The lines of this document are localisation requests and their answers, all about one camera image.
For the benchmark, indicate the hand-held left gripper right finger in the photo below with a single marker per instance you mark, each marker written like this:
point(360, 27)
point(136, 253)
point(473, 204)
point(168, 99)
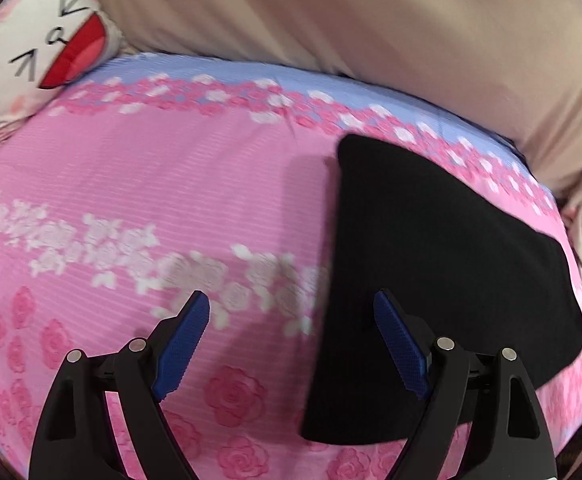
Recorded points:
point(401, 345)

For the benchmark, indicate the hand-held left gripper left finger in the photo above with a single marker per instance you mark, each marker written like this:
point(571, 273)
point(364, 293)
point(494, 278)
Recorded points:
point(183, 345)

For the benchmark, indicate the black pants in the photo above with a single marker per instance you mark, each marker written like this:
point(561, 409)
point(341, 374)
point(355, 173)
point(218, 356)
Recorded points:
point(436, 240)

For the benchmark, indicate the pink floral bed sheet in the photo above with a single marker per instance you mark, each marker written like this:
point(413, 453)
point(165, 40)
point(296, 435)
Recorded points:
point(146, 185)

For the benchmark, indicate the beige cloth cover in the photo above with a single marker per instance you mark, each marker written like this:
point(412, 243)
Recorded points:
point(371, 20)

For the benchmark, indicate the cartoon face pillow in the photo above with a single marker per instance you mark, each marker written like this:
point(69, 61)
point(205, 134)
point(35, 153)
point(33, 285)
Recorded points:
point(36, 35)

